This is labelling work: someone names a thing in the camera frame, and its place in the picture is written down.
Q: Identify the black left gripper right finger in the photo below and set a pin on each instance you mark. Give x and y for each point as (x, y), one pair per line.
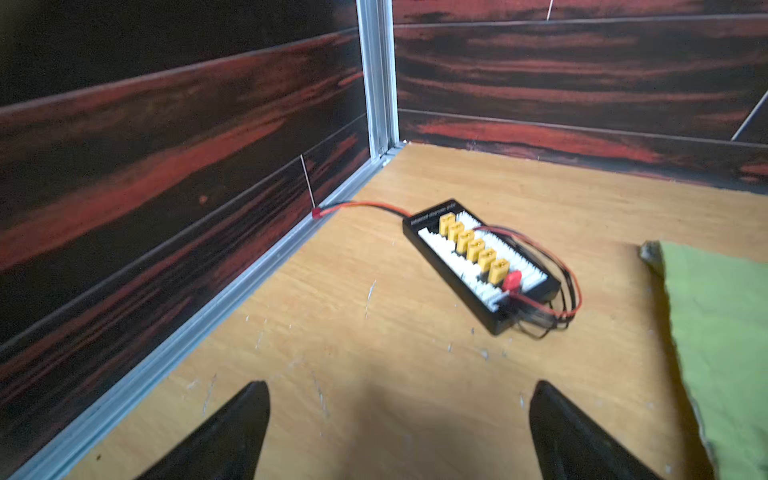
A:
(570, 445)

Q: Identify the green Snoopy zip jacket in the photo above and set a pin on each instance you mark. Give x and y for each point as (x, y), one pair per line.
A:
(718, 324)

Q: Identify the black battery pack with wires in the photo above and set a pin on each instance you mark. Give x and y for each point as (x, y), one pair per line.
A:
(505, 278)

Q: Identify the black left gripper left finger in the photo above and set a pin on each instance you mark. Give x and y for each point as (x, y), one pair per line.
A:
(226, 446)

